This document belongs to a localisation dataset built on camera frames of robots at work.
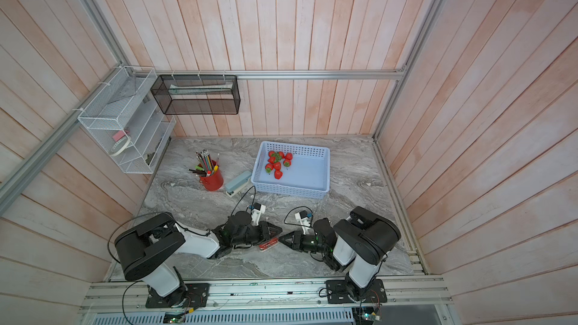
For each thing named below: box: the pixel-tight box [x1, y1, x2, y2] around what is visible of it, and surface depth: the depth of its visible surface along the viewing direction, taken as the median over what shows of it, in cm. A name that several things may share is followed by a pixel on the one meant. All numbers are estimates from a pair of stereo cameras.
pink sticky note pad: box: [112, 130, 126, 143], surface depth 84 cm
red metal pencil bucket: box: [199, 167, 224, 192], surface depth 102 cm
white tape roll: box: [109, 136, 132, 157], surface depth 81 cm
